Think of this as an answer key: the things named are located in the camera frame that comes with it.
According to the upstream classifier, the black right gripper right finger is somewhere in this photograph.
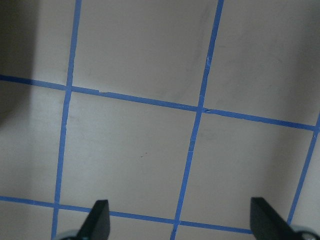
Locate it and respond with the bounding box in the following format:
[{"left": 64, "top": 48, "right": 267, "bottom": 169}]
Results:
[{"left": 250, "top": 197, "right": 303, "bottom": 240}]

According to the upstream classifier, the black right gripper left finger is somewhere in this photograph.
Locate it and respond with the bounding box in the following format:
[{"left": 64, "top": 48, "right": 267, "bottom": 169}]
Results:
[{"left": 75, "top": 200, "right": 111, "bottom": 240}]

